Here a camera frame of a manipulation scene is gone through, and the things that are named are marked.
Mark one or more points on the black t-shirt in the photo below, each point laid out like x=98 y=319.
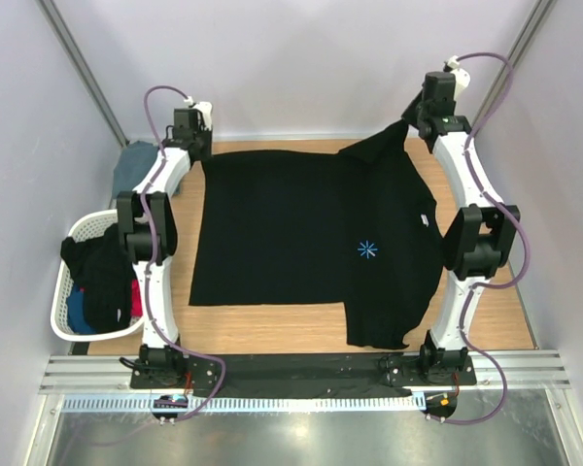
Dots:
x=357 y=227

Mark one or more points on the blue garment in basket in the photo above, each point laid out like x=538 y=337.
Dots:
x=75 y=313

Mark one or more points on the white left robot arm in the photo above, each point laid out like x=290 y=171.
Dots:
x=148 y=235

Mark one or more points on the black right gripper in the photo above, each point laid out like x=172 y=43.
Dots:
x=408 y=115

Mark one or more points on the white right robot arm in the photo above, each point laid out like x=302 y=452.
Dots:
x=480 y=237

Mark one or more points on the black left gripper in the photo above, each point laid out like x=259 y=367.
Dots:
x=208 y=135

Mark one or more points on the pink garment in basket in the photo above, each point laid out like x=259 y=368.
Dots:
x=136 y=303

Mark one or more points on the folded teal t-shirt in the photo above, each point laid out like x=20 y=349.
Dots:
x=137 y=164

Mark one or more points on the slotted cable duct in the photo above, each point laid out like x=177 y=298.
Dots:
x=174 y=404

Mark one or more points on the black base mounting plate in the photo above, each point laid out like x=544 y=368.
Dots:
x=301 y=375

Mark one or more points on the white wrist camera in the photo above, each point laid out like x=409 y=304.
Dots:
x=204 y=107
x=452 y=65

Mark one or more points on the black clothes pile in basket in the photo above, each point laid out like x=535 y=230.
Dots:
x=100 y=267

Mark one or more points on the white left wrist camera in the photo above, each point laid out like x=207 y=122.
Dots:
x=204 y=107

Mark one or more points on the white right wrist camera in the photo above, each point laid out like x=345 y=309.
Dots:
x=452 y=65

